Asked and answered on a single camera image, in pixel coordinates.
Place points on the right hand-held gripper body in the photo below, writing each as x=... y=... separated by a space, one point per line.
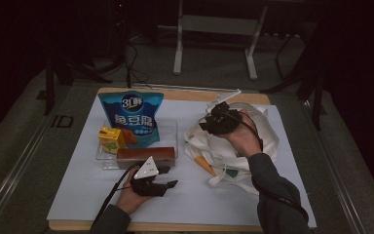
x=224 y=120

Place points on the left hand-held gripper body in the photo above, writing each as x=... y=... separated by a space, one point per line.
x=147 y=182

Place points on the brown drink carton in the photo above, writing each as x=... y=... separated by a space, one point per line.
x=146 y=156

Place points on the white tote bag coloured patches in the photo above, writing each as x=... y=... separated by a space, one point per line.
x=214 y=156

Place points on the clear plastic box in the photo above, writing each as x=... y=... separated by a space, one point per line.
x=172 y=136

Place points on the yellow juice carton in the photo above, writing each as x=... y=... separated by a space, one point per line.
x=110 y=139

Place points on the blue snack bag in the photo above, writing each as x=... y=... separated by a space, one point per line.
x=133 y=117

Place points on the person's left hand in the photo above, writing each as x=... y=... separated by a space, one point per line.
x=130 y=198

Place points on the person's right hand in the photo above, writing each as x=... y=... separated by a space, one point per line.
x=245 y=139

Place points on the white metal stand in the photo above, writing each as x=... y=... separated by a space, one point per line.
x=217 y=24

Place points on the black metal stand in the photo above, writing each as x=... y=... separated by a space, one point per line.
x=311 y=84

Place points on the black tripod stand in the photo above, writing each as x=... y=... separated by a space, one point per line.
x=65 y=70

